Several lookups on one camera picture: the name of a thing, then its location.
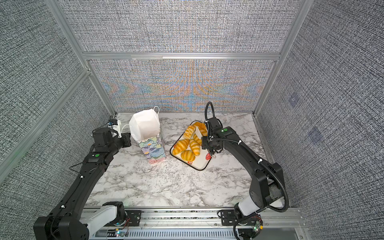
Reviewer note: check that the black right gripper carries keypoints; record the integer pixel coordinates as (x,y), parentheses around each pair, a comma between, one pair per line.
(204,144)

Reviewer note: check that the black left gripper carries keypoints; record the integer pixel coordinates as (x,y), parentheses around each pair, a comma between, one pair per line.
(126,137)

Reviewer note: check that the white silver serving tongs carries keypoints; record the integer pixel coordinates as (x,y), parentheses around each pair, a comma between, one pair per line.
(199,136)

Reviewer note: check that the floral white paper bag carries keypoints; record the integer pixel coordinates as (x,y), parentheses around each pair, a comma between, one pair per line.
(145,129)

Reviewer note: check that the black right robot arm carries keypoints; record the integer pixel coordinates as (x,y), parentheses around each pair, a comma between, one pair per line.
(267,189)

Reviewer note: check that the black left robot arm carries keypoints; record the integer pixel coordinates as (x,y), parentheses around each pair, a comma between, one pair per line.
(64,221)

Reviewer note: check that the long fake bread right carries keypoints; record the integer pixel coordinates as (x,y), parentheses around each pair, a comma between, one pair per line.
(202,128)

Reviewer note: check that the fake croissant upper centre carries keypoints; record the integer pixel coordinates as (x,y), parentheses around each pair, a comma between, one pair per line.
(197,139)

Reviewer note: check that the fake croissant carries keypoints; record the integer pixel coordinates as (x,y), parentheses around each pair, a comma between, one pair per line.
(180,146)
(195,147)
(188,156)
(197,139)
(189,132)

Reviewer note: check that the fake croissant top left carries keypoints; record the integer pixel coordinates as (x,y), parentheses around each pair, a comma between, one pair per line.
(189,132)

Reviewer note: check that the fake croissant front left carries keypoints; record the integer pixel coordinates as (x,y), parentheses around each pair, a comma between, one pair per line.
(188,156)

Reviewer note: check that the white tray black rim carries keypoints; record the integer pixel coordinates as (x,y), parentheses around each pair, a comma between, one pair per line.
(188,148)

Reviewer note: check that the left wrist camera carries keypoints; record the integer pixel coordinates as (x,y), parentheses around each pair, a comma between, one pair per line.
(115,125)

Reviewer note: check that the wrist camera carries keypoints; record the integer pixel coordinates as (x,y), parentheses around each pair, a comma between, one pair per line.
(214,125)
(115,125)

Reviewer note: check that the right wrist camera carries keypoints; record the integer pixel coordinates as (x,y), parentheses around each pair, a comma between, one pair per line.
(214,125)

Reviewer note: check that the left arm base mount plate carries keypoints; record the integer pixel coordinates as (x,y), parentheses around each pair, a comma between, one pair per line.
(133,219)

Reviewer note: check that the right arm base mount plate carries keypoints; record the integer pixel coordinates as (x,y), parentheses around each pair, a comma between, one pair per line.
(230,217)

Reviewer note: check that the aluminium front rail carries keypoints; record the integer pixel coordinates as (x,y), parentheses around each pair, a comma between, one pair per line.
(194,223)

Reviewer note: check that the aluminium enclosure frame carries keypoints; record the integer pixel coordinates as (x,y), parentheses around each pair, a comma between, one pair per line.
(38,62)

